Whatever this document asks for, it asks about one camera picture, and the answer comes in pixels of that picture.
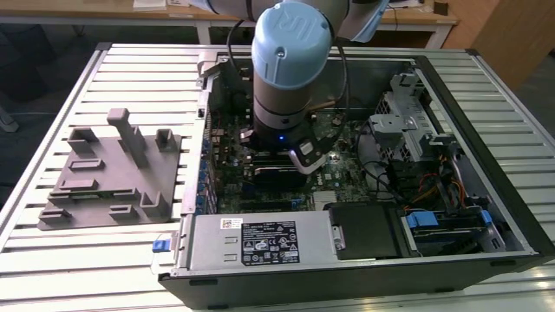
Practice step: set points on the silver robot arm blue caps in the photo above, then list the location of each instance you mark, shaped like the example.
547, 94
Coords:
286, 48

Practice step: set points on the black RAM slot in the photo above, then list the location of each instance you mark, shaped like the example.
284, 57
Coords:
271, 166
271, 162
271, 154
271, 158

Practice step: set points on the small black expansion card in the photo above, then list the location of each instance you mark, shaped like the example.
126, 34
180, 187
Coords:
272, 178

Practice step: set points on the round coin cell battery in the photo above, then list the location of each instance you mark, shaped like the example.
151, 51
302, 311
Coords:
336, 122

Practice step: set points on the black expansion slot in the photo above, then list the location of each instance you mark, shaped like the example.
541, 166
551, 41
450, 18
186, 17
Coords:
268, 205

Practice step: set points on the small silver heat sink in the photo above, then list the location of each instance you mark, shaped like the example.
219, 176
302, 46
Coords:
324, 199

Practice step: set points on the green motherboard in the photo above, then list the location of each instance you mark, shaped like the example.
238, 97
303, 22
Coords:
347, 185

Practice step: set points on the silver metal drive cage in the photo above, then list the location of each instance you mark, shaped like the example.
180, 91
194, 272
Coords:
403, 107

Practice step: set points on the silver power supply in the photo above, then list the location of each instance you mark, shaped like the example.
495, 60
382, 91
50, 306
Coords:
208, 240

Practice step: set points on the grey parts rack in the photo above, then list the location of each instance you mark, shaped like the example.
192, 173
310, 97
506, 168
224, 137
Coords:
108, 152

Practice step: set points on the blue disk carrier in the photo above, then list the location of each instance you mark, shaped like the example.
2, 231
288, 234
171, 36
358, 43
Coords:
423, 220

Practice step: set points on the blue case latch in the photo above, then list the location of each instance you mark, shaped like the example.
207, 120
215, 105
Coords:
160, 245

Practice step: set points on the black PC case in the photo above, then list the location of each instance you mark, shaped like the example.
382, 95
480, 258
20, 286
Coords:
282, 294

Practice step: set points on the disk bay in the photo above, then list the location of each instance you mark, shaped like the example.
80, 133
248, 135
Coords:
451, 243

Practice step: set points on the white paper sheet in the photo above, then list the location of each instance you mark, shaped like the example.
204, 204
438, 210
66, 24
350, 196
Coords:
150, 3

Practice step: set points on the blue plastic clip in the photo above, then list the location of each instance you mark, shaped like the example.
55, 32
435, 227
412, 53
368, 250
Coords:
486, 217

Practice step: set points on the grey chair foot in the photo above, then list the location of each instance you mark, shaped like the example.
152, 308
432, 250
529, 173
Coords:
8, 123

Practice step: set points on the wooden cabinet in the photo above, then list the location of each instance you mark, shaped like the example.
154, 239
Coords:
521, 39

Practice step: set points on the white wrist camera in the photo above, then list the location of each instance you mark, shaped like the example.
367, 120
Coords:
307, 159

